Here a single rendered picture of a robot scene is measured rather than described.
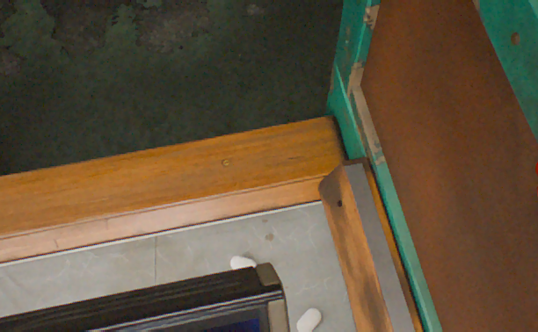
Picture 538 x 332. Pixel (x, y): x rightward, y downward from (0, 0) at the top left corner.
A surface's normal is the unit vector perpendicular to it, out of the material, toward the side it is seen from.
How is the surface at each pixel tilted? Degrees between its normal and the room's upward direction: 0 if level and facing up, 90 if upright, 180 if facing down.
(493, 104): 91
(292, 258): 0
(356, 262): 67
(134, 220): 45
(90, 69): 0
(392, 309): 0
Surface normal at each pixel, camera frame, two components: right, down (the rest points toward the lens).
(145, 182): 0.00, -0.44
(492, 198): -0.98, 0.18
